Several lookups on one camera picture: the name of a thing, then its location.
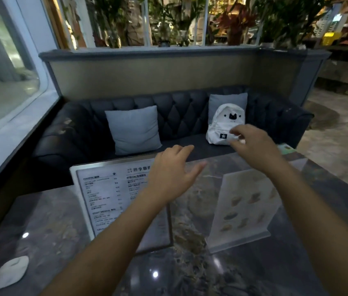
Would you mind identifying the row of leafy plants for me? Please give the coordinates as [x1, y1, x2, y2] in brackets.
[84, 0, 332, 49]

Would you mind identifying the person's right forearm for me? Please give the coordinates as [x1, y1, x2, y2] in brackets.
[265, 162, 348, 296]

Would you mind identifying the dark tufted leather sofa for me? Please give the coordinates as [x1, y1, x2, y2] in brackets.
[31, 86, 315, 188]

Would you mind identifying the person's right hand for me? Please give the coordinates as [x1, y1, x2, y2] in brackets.
[229, 124, 285, 176]

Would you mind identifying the person's left hand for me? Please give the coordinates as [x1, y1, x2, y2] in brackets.
[145, 144, 208, 204]

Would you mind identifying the metal-framed text menu stand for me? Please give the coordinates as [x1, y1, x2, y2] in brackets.
[70, 157, 174, 255]

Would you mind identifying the white oval call button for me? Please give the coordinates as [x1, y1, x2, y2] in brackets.
[0, 255, 30, 290]

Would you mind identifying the dark marble table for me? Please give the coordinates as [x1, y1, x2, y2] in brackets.
[0, 150, 348, 296]

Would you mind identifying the rounded glass window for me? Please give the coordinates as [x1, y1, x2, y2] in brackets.
[0, 0, 61, 194]

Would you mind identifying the dark low counter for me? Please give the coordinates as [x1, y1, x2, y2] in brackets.
[315, 46, 348, 96]

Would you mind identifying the person's left forearm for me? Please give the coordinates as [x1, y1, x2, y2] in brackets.
[40, 191, 170, 296]

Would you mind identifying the white backpack with cat print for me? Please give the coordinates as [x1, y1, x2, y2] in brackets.
[206, 103, 246, 146]

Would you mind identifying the glass vase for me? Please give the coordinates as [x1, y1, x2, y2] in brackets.
[105, 26, 122, 48]

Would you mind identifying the beige booth partition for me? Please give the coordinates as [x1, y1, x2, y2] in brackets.
[38, 46, 332, 107]

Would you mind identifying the grey-blue cushion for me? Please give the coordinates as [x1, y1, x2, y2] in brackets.
[208, 92, 249, 125]
[105, 105, 163, 156]

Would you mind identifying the clear acrylic picture menu stand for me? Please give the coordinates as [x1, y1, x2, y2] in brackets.
[205, 168, 283, 254]

